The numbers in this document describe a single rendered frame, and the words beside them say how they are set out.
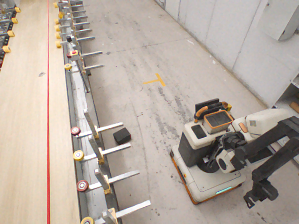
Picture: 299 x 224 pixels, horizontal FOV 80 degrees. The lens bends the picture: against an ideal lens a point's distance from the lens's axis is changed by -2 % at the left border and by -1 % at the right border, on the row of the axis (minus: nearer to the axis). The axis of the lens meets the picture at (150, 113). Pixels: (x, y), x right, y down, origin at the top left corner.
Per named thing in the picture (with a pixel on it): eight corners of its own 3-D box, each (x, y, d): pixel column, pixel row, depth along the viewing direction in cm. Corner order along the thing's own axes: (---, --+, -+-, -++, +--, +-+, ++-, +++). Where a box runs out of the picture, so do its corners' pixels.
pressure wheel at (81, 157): (77, 166, 146) (72, 160, 137) (77, 157, 151) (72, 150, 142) (87, 164, 147) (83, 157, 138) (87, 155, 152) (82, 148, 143)
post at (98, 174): (111, 191, 147) (98, 167, 110) (112, 195, 145) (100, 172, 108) (107, 192, 146) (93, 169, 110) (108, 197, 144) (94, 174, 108)
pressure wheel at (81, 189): (84, 198, 130) (79, 193, 121) (78, 189, 134) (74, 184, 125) (93, 190, 134) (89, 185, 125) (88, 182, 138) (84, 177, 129)
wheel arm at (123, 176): (138, 170, 145) (138, 168, 142) (139, 174, 143) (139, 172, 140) (83, 189, 136) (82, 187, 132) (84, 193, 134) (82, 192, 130)
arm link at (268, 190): (264, 166, 101) (252, 172, 99) (284, 181, 91) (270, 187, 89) (262, 181, 107) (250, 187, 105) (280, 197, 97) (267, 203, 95)
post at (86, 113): (100, 140, 176) (87, 108, 139) (101, 143, 174) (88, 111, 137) (96, 141, 175) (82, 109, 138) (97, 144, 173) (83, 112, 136)
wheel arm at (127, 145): (130, 144, 160) (129, 142, 157) (131, 148, 158) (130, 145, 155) (80, 160, 150) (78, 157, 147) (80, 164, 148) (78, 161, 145)
